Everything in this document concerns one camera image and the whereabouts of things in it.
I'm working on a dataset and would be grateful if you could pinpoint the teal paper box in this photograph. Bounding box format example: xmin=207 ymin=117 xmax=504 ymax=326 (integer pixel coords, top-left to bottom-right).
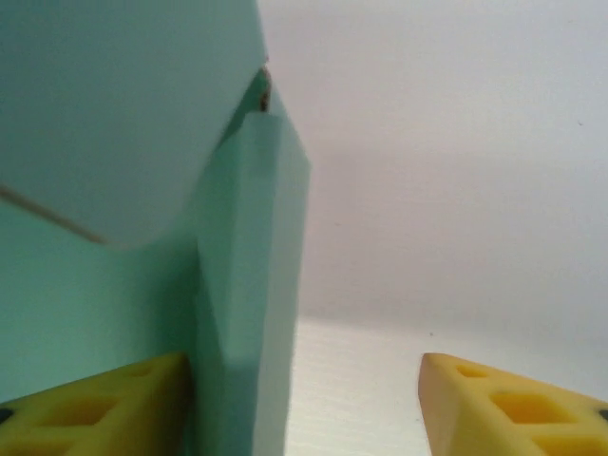
xmin=0 ymin=0 xmax=313 ymax=456

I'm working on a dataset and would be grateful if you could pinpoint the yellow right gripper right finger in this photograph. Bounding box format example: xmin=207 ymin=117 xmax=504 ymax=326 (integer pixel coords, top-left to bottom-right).
xmin=417 ymin=351 xmax=608 ymax=456

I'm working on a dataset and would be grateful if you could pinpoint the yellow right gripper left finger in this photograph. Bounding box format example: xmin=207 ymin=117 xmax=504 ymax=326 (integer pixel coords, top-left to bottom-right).
xmin=0 ymin=351 xmax=194 ymax=456

